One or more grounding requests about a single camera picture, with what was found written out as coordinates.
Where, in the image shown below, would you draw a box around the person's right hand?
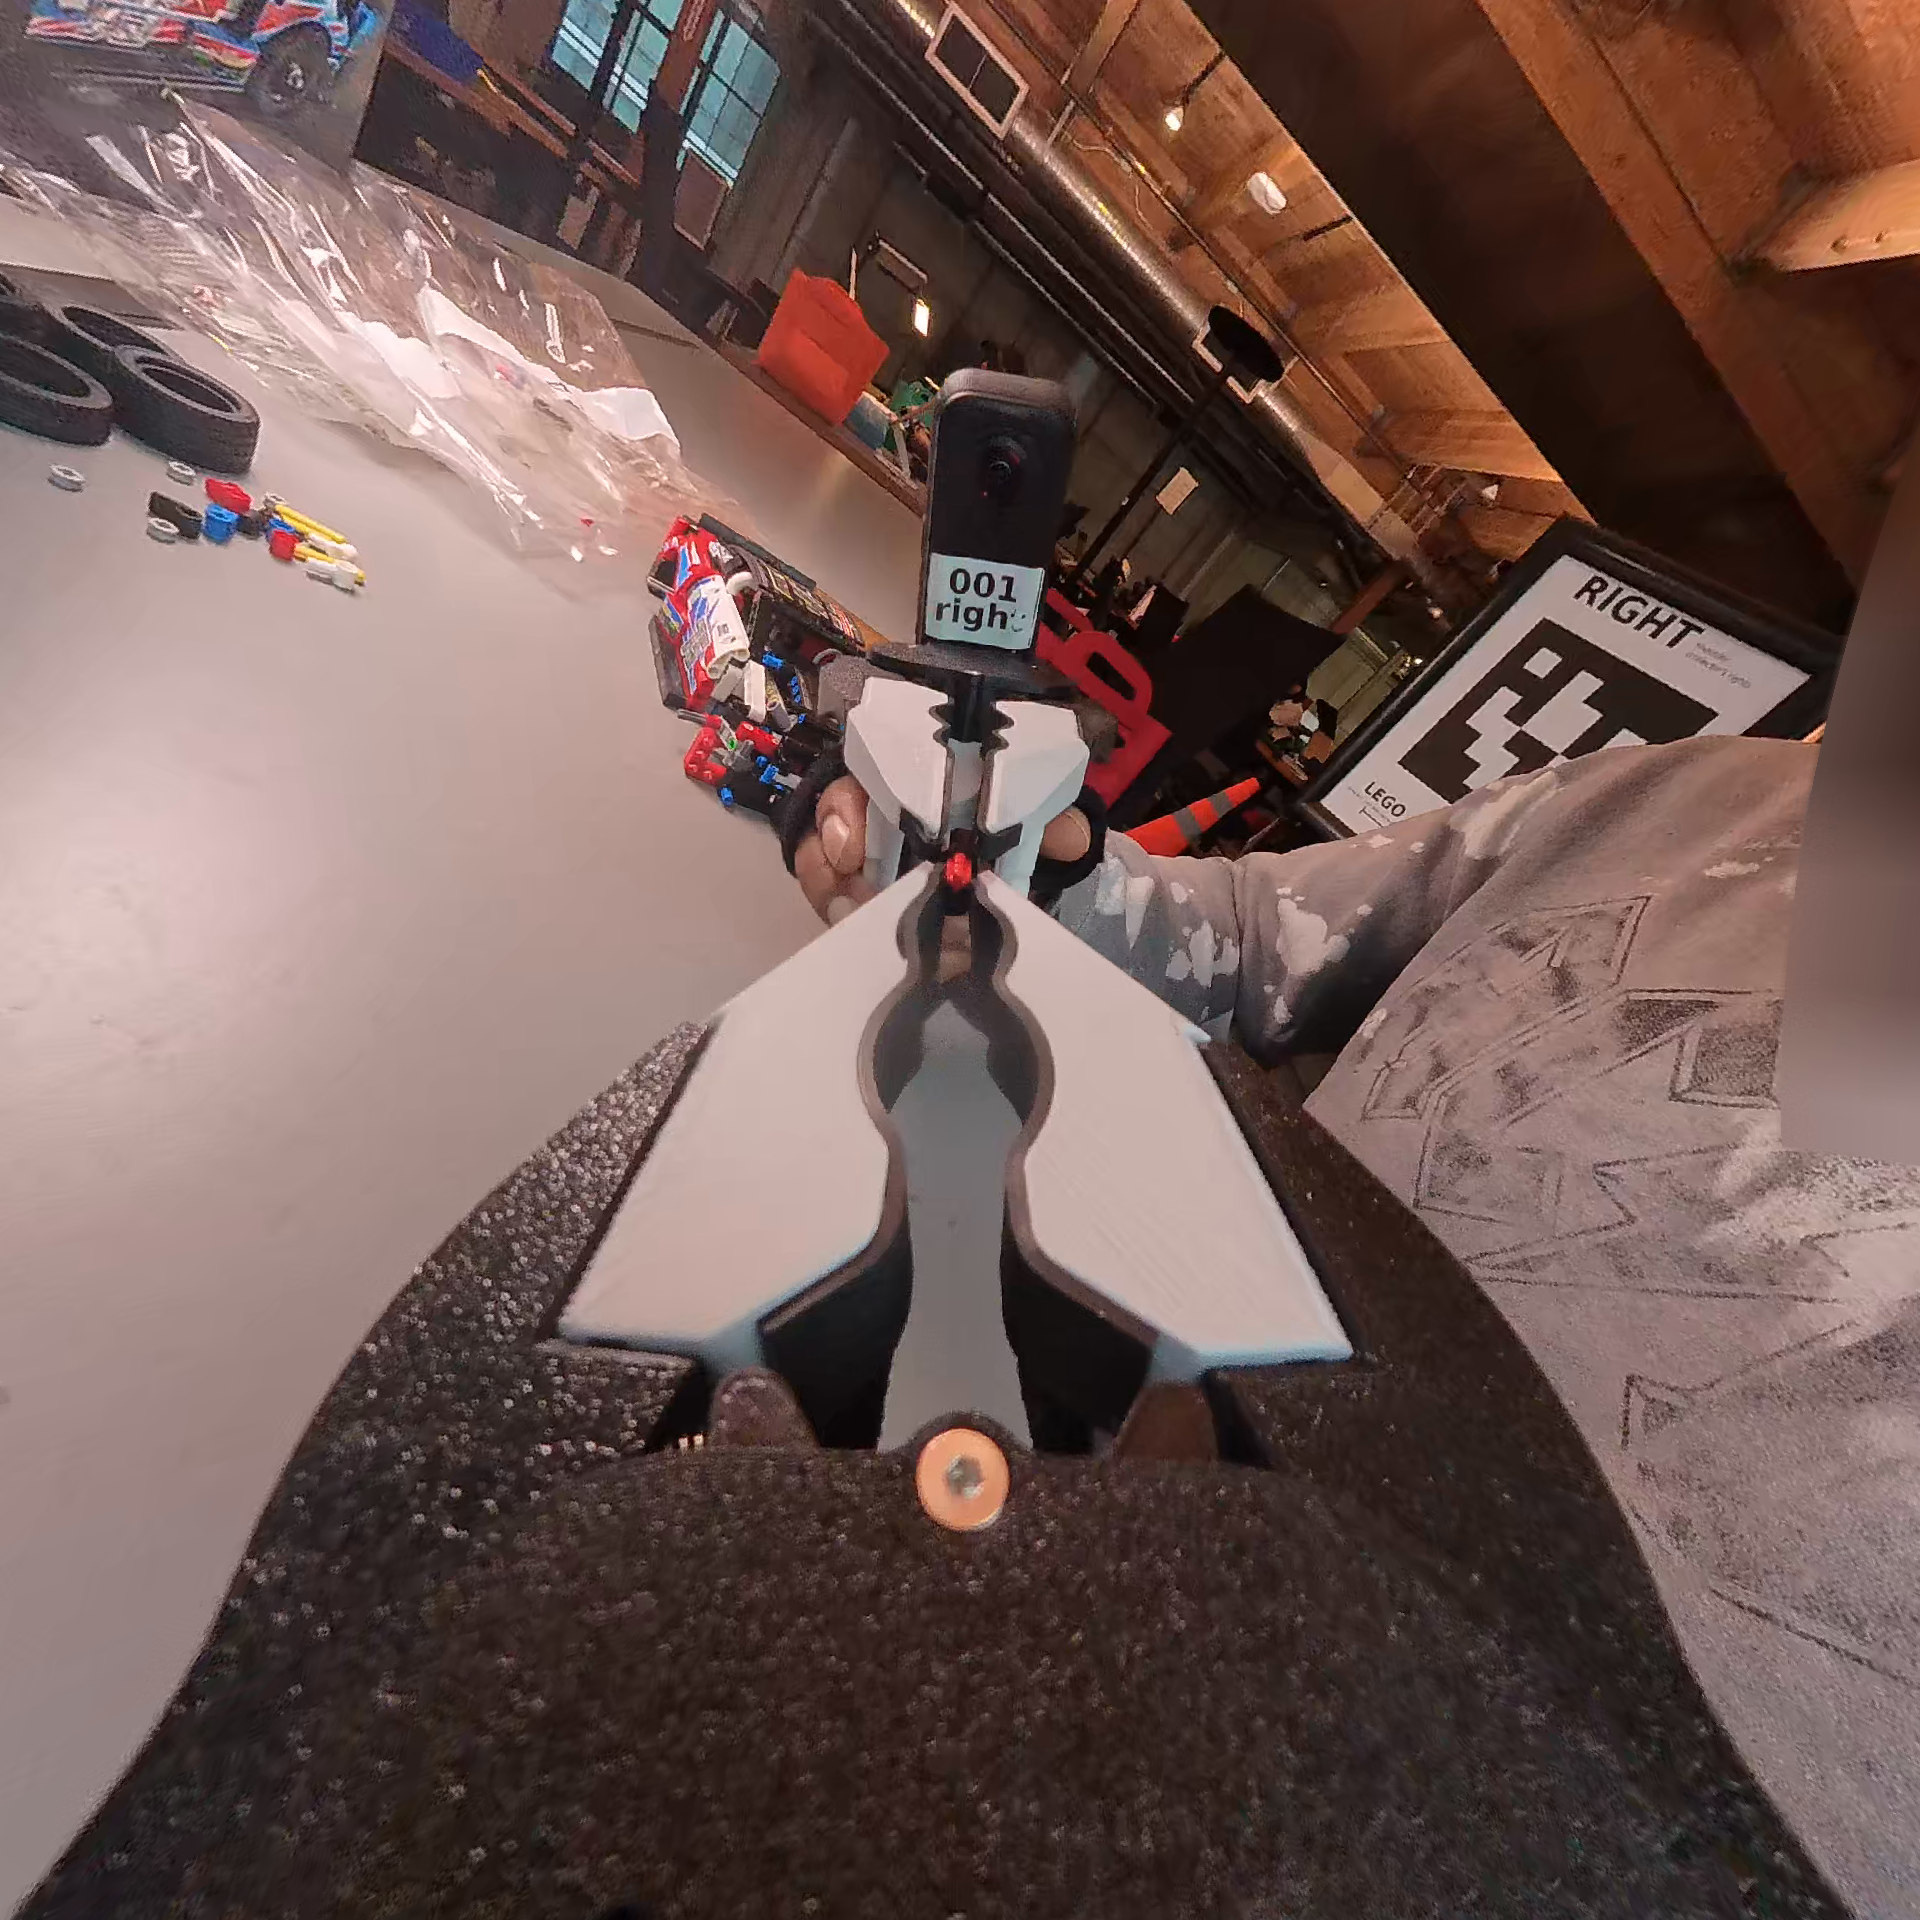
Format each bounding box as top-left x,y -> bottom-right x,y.
779,756 -> 1105,928

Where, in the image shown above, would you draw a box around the person's patterned sweatshirt torso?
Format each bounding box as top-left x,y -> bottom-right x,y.
1305,749 -> 1920,1920

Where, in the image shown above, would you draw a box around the red blue toy car model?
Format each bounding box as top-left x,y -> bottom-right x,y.
644,514 -> 889,824

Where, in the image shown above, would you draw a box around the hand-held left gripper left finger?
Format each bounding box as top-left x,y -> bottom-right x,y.
555,872 -> 924,1455

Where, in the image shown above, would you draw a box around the person's right forearm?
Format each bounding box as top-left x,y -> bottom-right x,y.
1050,731 -> 1825,1067

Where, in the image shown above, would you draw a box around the cluster of colourful toy bricks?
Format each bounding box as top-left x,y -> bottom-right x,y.
147,471 -> 370,596

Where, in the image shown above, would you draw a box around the red plastic frame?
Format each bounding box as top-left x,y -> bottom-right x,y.
1042,585 -> 1176,816

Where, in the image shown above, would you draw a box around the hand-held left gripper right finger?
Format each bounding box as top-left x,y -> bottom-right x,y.
977,874 -> 1356,1455

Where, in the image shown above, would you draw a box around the printed toy set box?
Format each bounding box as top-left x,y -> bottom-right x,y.
0,0 -> 387,125

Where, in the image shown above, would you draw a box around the grey desk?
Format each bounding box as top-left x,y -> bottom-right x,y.
0,151 -> 1052,1913

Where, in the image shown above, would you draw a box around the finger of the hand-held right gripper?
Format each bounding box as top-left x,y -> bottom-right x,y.
844,679 -> 961,890
972,701 -> 1096,905

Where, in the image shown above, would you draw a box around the orange traffic cone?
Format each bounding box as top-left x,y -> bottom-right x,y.
1126,775 -> 1264,861

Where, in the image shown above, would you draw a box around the window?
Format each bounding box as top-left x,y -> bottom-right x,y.
546,0 -> 785,185

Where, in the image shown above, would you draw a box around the framed marker sign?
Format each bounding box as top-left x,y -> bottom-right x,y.
1294,516 -> 1850,845

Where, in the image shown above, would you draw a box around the crumpled clear plastic bags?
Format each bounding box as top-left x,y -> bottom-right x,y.
0,89 -> 712,567

